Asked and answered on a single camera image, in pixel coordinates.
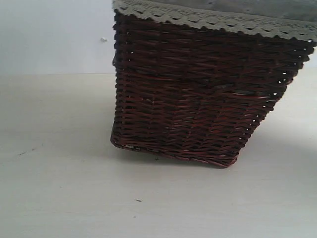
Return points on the beige lace basket liner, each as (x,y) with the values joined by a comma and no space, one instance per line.
(286,19)

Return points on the dark red wicker basket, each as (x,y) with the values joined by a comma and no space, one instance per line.
(196,94)

